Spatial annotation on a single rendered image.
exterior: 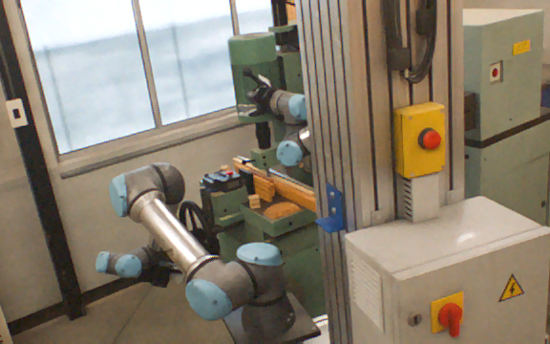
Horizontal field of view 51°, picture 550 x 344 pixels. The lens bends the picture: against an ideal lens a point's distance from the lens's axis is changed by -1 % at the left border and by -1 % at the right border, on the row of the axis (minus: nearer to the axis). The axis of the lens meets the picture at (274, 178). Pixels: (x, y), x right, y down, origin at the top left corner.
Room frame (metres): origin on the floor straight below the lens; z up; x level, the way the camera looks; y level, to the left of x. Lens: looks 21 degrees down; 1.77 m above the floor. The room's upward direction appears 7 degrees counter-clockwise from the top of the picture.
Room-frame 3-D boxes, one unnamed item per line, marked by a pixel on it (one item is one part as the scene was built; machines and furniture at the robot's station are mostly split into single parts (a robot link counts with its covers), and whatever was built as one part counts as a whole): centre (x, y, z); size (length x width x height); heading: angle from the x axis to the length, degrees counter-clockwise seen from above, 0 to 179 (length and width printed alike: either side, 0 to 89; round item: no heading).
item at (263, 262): (1.39, 0.07, 0.98); 0.13 x 0.12 x 0.14; 129
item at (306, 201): (2.15, 0.00, 0.92); 0.62 x 0.02 x 0.04; 30
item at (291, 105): (1.77, -0.09, 1.32); 0.11 x 0.08 x 0.09; 30
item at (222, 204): (2.11, 0.20, 0.92); 0.15 x 0.13 x 0.09; 30
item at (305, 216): (2.16, 0.13, 0.87); 0.61 x 0.30 x 0.06; 30
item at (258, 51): (2.19, 0.02, 1.35); 0.18 x 0.18 x 0.31
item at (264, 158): (2.19, 0.00, 1.03); 0.14 x 0.07 x 0.09; 120
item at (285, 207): (1.95, -0.01, 0.91); 0.12 x 0.09 x 0.03; 120
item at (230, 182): (2.11, 0.20, 0.99); 0.13 x 0.11 x 0.06; 30
